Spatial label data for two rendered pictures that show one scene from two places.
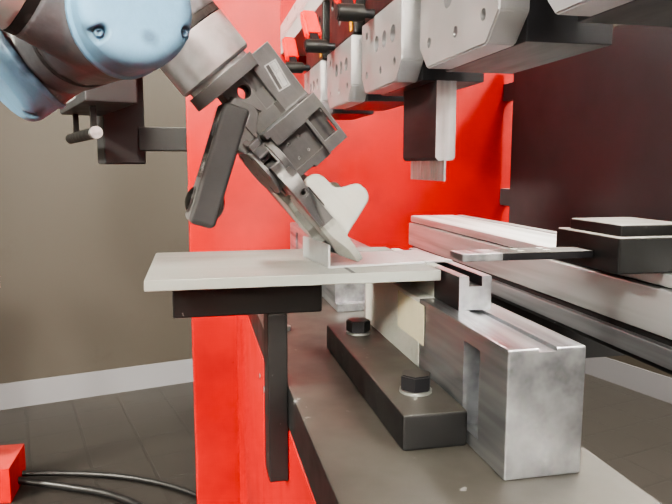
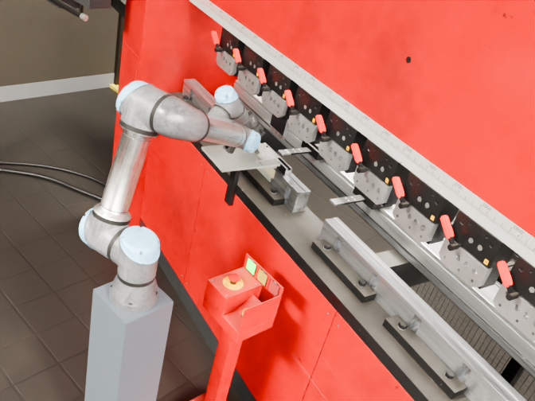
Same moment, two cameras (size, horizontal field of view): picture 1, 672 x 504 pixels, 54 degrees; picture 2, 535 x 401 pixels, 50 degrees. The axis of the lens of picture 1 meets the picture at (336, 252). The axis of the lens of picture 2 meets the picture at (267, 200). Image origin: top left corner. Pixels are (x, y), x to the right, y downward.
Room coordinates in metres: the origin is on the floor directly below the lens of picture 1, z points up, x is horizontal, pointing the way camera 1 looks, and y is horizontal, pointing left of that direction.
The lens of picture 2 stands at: (-1.20, 0.83, 2.06)
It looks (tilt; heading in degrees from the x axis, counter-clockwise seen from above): 31 degrees down; 333
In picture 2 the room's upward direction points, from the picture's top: 15 degrees clockwise
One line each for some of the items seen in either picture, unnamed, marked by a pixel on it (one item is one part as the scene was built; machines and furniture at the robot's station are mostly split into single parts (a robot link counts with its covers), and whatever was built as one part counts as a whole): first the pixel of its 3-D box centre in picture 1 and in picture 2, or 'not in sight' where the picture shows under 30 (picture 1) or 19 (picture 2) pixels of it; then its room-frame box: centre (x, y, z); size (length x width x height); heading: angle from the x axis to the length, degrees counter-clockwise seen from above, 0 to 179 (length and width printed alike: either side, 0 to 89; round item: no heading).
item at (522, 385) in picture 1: (443, 341); (275, 175); (0.63, -0.11, 0.92); 0.39 x 0.06 x 0.10; 12
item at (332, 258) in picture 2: not in sight; (341, 269); (0.08, -0.16, 0.89); 0.30 x 0.05 x 0.03; 12
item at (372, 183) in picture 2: not in sight; (382, 172); (0.12, -0.21, 1.26); 0.15 x 0.09 x 0.17; 12
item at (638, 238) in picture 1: (568, 244); (306, 148); (0.71, -0.25, 1.01); 0.26 x 0.12 x 0.05; 102
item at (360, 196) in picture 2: not in sight; (359, 196); (0.35, -0.33, 1.01); 0.26 x 0.12 x 0.05; 102
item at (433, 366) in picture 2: not in sight; (422, 354); (-0.31, -0.25, 0.89); 0.30 x 0.05 x 0.03; 12
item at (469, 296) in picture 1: (434, 274); (275, 158); (0.66, -0.10, 0.98); 0.20 x 0.03 x 0.03; 12
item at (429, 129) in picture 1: (427, 133); (279, 124); (0.69, -0.09, 1.13); 0.10 x 0.02 x 0.10; 12
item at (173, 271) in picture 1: (285, 265); (240, 156); (0.65, 0.05, 1.00); 0.26 x 0.18 x 0.01; 102
